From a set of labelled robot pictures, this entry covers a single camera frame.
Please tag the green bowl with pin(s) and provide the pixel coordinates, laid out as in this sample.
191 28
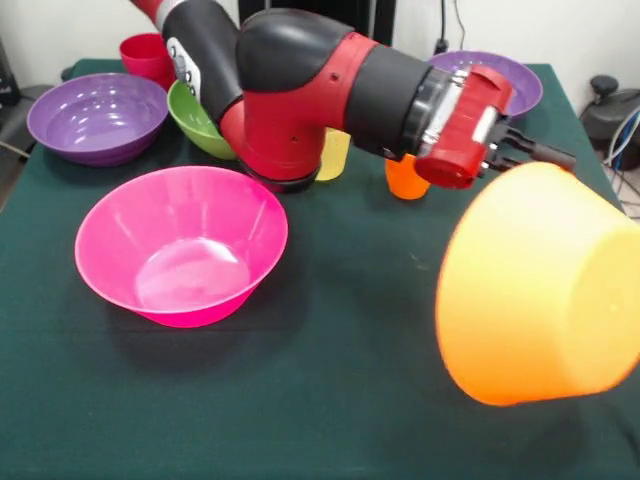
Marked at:
192 125

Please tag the pink bowl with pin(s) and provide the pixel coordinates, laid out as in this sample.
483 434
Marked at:
190 280

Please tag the large orange bowl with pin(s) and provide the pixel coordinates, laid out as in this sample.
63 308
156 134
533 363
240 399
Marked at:
540 300

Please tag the orange cup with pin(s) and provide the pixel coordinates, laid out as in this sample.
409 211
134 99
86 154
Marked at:
405 185

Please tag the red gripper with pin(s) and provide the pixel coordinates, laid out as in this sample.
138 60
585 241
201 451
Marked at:
465 130

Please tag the purple bowl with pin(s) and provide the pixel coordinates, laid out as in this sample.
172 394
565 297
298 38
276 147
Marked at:
95 120
525 85

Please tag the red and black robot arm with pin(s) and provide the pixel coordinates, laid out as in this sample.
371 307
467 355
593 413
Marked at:
290 100

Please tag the dark green table cloth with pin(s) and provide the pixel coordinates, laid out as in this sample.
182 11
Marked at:
325 390

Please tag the red cup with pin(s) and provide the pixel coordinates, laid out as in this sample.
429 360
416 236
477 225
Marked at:
142 57

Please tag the yellow cup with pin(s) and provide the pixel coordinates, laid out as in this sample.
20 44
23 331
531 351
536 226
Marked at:
335 160

